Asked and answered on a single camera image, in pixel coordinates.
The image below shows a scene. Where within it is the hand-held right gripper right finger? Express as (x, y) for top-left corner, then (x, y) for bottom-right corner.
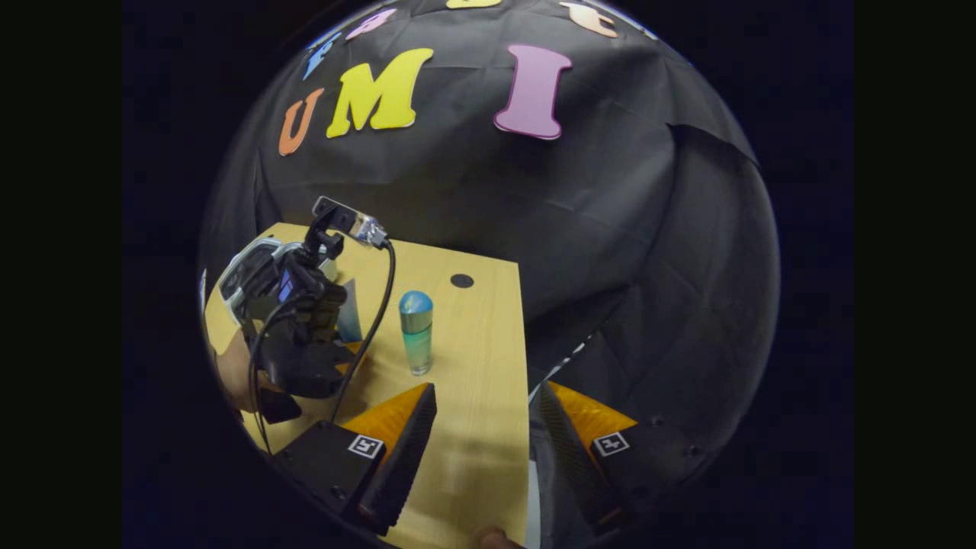
(528, 381), (719, 532)

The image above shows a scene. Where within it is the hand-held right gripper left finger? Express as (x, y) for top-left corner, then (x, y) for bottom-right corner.
(272, 383), (438, 536)

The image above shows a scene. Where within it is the blue skin care bottle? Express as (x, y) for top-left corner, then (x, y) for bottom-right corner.
(399, 290), (435, 377)

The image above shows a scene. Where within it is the white suitcase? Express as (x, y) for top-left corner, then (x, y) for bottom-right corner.
(218, 236), (340, 325)

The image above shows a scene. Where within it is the black cable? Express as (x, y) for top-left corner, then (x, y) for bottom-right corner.
(328, 240), (397, 424)
(247, 294), (307, 457)

